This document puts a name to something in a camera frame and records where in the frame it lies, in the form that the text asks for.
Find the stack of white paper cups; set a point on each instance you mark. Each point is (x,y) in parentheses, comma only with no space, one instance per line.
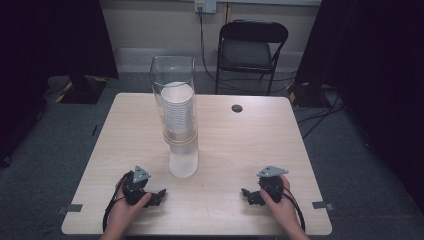
(183,160)

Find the person's left hand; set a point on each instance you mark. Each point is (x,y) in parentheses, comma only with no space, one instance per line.
(125,215)

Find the white wall socket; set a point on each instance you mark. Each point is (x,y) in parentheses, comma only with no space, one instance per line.
(205,6)

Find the person's right hand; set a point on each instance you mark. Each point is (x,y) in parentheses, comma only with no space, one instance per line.
(283,211)

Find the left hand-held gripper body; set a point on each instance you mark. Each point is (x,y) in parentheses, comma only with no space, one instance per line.
(133,191)

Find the black stand base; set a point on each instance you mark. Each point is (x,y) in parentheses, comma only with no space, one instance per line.
(305,95)
(83,91)

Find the clear plastic cup sleeve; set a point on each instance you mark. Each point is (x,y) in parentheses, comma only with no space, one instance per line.
(158,71)

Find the dark curtain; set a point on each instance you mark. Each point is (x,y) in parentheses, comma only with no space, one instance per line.
(376,83)
(50,50)

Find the dark round table grommet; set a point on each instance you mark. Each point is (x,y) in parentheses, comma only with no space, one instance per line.
(237,108)

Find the black folding chair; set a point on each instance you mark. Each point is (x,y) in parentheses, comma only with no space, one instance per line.
(246,53)

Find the grey tape piece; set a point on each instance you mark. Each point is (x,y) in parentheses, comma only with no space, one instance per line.
(322,205)
(70,208)

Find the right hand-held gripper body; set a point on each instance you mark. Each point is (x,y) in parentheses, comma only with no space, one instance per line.
(270,185)

